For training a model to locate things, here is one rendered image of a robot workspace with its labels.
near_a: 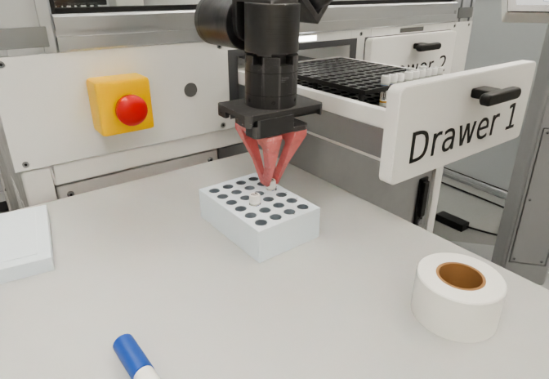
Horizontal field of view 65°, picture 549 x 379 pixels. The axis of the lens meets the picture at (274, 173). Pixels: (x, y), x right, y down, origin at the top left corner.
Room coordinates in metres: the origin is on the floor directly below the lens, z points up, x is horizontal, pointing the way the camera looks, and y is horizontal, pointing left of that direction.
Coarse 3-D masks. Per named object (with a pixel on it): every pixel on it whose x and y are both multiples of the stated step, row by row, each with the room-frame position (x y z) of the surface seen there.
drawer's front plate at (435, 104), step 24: (456, 72) 0.52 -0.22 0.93; (480, 72) 0.52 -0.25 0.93; (504, 72) 0.55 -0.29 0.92; (528, 72) 0.59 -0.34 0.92; (408, 96) 0.44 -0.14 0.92; (432, 96) 0.46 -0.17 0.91; (456, 96) 0.49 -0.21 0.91; (528, 96) 0.60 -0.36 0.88; (408, 120) 0.44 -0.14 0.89; (432, 120) 0.47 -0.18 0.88; (456, 120) 0.50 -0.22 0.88; (480, 120) 0.53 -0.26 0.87; (504, 120) 0.57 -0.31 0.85; (384, 144) 0.44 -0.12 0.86; (408, 144) 0.44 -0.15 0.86; (456, 144) 0.50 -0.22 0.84; (480, 144) 0.54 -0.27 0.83; (384, 168) 0.44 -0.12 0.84; (408, 168) 0.45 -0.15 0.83; (432, 168) 0.48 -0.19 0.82
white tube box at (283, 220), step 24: (216, 192) 0.47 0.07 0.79; (240, 192) 0.46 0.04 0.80; (264, 192) 0.46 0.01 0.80; (288, 192) 0.46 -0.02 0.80; (216, 216) 0.43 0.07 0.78; (240, 216) 0.40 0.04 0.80; (264, 216) 0.40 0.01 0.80; (288, 216) 0.40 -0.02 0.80; (312, 216) 0.41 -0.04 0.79; (240, 240) 0.39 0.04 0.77; (264, 240) 0.37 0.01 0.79; (288, 240) 0.39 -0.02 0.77
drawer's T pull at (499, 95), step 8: (480, 88) 0.50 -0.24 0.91; (488, 88) 0.50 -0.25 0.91; (496, 88) 0.50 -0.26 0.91; (504, 88) 0.50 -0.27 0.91; (512, 88) 0.50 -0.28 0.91; (472, 96) 0.50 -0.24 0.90; (480, 96) 0.47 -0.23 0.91; (488, 96) 0.47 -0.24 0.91; (496, 96) 0.47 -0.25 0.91; (504, 96) 0.48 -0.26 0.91; (512, 96) 0.50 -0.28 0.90; (480, 104) 0.47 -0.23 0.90; (488, 104) 0.47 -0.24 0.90; (496, 104) 0.48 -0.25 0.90
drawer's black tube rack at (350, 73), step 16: (304, 64) 0.75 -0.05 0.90; (320, 64) 0.75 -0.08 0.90; (336, 64) 0.75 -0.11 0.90; (352, 64) 0.76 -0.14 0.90; (368, 64) 0.75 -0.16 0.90; (304, 80) 0.75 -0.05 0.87; (320, 80) 0.61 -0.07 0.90; (336, 80) 0.61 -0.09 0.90; (352, 80) 0.61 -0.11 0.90; (368, 80) 0.61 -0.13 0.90; (352, 96) 0.63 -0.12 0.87; (368, 96) 0.63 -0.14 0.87
